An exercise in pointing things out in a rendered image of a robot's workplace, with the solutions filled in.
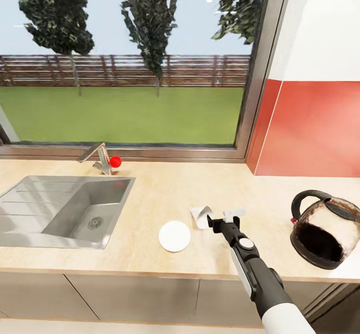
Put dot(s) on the drop in sink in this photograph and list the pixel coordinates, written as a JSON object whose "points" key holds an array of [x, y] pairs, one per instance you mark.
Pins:
{"points": [[44, 211]]}

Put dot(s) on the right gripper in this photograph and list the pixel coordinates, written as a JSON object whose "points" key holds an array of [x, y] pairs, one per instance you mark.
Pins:
{"points": [[220, 226]]}

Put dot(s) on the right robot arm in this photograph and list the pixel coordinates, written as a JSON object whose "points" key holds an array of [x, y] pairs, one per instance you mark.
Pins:
{"points": [[276, 309]]}

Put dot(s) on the electric kettle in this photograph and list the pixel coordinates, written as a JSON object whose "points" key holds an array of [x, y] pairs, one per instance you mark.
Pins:
{"points": [[327, 232]]}

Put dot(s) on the cabinet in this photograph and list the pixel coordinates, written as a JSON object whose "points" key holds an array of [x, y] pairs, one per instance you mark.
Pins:
{"points": [[198, 301], [339, 315]]}

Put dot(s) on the saucer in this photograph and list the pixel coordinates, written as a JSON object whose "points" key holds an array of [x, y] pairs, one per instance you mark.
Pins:
{"points": [[174, 236]]}

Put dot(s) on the paper coffee filter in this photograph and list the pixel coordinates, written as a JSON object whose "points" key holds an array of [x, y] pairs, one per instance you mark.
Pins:
{"points": [[200, 216]]}

